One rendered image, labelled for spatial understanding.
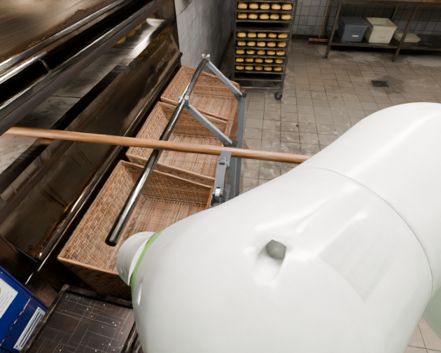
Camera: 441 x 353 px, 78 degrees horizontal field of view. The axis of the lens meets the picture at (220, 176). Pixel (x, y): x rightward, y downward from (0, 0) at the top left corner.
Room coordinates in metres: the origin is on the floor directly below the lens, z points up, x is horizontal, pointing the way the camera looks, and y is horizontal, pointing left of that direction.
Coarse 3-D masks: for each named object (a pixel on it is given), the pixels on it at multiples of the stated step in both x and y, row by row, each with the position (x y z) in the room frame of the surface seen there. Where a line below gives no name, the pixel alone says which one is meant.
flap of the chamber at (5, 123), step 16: (144, 0) 1.73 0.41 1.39; (144, 16) 1.34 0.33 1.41; (96, 32) 1.18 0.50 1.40; (128, 32) 1.15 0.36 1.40; (64, 48) 1.03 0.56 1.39; (80, 48) 0.97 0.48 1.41; (96, 48) 0.92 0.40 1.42; (48, 64) 0.86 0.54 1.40; (80, 64) 0.81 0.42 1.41; (16, 80) 0.77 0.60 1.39; (32, 80) 0.73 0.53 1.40; (64, 80) 0.72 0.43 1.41; (0, 96) 0.65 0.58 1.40; (32, 96) 0.60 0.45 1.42; (48, 96) 0.64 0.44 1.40; (16, 112) 0.54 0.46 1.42; (0, 128) 0.48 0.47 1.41
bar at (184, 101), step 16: (208, 64) 1.53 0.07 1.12; (192, 80) 1.23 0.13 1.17; (224, 80) 1.52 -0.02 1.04; (240, 96) 1.49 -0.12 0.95; (176, 112) 0.94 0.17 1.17; (192, 112) 1.06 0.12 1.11; (240, 112) 1.49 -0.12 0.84; (208, 128) 1.04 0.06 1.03; (240, 128) 1.49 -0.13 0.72; (224, 144) 1.04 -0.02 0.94; (240, 144) 1.49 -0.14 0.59; (240, 160) 1.49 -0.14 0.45; (144, 176) 0.58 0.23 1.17; (240, 176) 1.52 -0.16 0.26; (128, 208) 0.46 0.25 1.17; (112, 240) 0.36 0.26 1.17
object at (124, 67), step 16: (160, 32) 1.91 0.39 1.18; (144, 48) 1.62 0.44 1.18; (128, 64) 1.39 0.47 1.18; (112, 80) 1.22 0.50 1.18; (96, 96) 1.06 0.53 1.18; (80, 112) 0.93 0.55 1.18; (64, 128) 0.82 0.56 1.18; (32, 144) 0.73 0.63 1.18; (48, 144) 0.73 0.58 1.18; (16, 160) 0.65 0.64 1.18; (32, 160) 0.65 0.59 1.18; (0, 176) 0.57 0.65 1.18; (16, 176) 0.57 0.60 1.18; (32, 176) 0.61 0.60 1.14; (0, 192) 0.51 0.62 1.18; (16, 192) 0.54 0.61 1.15; (0, 208) 0.48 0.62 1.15
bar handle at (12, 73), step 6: (36, 54) 0.74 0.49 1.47; (42, 54) 0.75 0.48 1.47; (30, 60) 0.70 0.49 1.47; (36, 60) 0.72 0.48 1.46; (42, 60) 0.73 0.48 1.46; (18, 66) 0.66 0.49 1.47; (24, 66) 0.67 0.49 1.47; (30, 66) 0.69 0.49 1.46; (42, 66) 0.73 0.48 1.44; (6, 72) 0.63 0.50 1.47; (12, 72) 0.63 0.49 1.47; (18, 72) 0.65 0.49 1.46; (0, 78) 0.60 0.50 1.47; (6, 78) 0.61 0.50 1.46; (0, 84) 0.59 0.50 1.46
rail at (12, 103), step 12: (156, 0) 1.52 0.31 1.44; (144, 12) 1.35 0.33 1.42; (120, 24) 1.12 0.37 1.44; (108, 36) 1.01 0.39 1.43; (84, 48) 0.86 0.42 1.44; (72, 60) 0.79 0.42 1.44; (48, 72) 0.69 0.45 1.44; (60, 72) 0.72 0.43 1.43; (36, 84) 0.63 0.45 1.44; (12, 96) 0.57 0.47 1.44; (24, 96) 0.58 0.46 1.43; (0, 108) 0.52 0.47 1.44; (12, 108) 0.54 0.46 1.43
